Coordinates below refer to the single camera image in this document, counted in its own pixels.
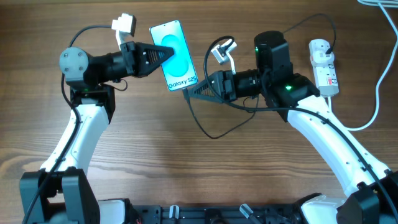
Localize black USB charger cable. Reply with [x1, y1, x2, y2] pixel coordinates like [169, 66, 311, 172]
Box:
[182, 13, 337, 140]

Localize teal Galaxy smartphone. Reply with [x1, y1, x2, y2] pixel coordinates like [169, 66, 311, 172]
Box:
[149, 20, 198, 91]

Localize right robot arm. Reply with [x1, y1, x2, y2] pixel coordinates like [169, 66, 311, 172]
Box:
[183, 31, 397, 223]

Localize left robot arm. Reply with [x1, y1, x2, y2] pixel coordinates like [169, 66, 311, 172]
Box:
[19, 42, 174, 223]

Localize white power strip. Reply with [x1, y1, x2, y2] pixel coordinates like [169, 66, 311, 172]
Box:
[308, 39, 339, 98]

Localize left black camera cable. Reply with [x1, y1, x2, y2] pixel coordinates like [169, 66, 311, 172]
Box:
[21, 24, 128, 224]

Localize black camera cable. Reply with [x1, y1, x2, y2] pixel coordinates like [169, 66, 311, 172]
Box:
[21, 24, 128, 224]
[203, 35, 398, 206]

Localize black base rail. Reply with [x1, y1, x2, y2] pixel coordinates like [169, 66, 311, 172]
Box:
[131, 203, 306, 224]

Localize right black camera cable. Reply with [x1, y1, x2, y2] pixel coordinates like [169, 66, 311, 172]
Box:
[203, 35, 398, 206]

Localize white power strip cord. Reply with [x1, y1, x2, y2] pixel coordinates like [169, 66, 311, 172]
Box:
[327, 2, 398, 131]

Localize white cables at corner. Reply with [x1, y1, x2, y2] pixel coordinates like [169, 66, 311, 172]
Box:
[356, 0, 398, 9]

